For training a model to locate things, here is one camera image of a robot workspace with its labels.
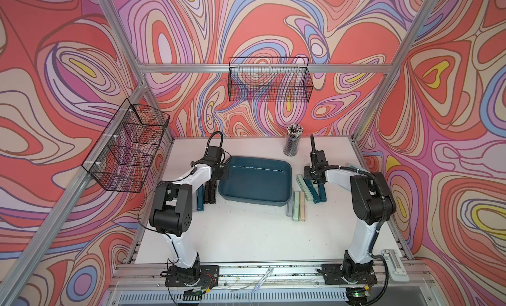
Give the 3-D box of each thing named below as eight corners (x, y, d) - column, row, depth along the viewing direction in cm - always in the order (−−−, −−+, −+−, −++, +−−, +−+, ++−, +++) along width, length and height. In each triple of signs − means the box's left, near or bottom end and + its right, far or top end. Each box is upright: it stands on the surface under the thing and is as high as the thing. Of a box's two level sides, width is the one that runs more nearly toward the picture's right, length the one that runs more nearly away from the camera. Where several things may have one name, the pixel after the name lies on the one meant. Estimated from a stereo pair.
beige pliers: (299, 221, 89) (300, 218, 86) (299, 194, 98) (300, 191, 95) (304, 221, 89) (305, 218, 86) (303, 195, 97) (304, 191, 95)
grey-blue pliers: (286, 216, 89) (287, 213, 87) (287, 191, 98) (288, 187, 95) (292, 217, 89) (293, 214, 86) (293, 192, 98) (294, 188, 95)
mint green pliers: (292, 220, 89) (293, 217, 86) (293, 194, 97) (295, 190, 94) (298, 221, 88) (299, 218, 85) (299, 195, 97) (300, 191, 94)
